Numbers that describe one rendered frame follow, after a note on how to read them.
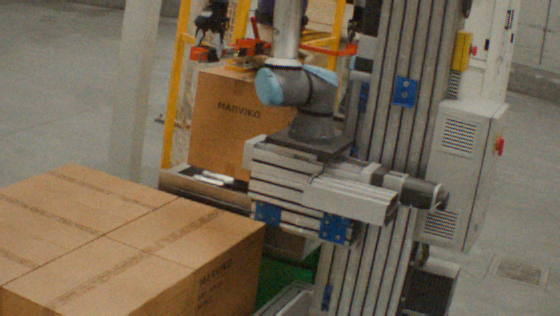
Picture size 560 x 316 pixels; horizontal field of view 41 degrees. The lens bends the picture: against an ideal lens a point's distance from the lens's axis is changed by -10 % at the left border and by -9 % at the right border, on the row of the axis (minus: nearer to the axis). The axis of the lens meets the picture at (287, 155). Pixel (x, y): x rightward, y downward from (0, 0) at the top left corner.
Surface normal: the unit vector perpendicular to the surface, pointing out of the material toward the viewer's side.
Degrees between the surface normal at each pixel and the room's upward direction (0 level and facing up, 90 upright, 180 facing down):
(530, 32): 90
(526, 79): 89
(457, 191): 90
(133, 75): 90
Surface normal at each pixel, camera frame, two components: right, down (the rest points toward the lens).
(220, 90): -0.40, 0.18
